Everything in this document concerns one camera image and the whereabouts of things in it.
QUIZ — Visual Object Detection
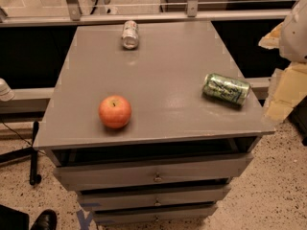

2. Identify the black tripod stand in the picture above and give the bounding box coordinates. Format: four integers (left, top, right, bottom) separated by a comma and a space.
0, 121, 43, 187

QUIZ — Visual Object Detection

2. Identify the grey drawer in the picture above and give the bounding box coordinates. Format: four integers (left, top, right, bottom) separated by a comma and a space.
54, 153, 253, 191
78, 185, 230, 211
93, 203, 217, 226

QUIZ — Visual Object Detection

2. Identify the grey drawer cabinet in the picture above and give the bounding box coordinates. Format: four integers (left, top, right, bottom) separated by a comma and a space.
33, 20, 276, 226

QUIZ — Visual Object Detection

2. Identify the green soda can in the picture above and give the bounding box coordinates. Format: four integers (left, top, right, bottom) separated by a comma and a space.
202, 73, 250, 106

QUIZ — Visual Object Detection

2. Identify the white silver soda can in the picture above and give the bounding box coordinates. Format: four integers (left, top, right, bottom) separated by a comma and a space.
122, 20, 139, 50

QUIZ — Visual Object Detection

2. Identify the middle grey drawer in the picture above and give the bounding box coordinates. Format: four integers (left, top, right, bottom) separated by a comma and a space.
78, 185, 230, 211

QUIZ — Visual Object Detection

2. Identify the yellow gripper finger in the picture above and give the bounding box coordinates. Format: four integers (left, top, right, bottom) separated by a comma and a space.
258, 23, 283, 50
265, 62, 307, 122

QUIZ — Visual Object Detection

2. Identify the bottom grey drawer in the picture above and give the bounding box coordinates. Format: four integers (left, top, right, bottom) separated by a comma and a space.
93, 203, 217, 226

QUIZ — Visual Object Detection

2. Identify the white cylinder object at left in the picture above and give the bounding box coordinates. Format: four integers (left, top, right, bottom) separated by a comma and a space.
0, 79, 14, 102

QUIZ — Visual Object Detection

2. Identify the black shoe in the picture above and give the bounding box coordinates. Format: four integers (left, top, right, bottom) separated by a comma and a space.
30, 209, 58, 230

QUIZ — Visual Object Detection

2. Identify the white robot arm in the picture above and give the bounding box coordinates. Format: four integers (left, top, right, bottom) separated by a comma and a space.
258, 0, 307, 122

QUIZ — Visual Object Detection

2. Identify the top grey drawer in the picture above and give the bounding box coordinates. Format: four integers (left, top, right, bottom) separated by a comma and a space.
54, 153, 253, 191

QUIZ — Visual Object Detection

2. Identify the grey metal railing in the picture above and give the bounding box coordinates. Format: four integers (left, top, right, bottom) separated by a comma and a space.
0, 0, 298, 27

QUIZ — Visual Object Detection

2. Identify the red apple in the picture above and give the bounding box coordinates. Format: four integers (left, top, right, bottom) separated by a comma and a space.
99, 95, 132, 129

